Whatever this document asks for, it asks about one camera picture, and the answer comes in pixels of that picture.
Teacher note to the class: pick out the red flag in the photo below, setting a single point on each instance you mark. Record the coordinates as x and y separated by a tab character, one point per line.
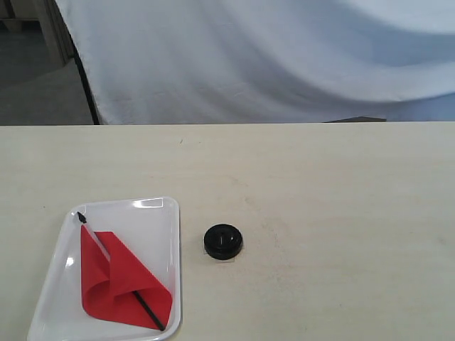
116	286

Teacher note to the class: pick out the black round flag base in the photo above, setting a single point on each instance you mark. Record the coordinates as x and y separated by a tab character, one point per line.
223	242

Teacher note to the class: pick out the white plastic tray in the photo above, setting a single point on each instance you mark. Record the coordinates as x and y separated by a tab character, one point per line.
150	228

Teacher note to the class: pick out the white backdrop cloth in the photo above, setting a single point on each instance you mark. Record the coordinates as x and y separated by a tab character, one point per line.
199	62

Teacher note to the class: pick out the black backdrop stand pole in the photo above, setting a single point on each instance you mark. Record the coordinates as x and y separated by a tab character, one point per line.
86	89

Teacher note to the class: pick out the beige cabinet in background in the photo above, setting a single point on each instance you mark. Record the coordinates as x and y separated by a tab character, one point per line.
15	13

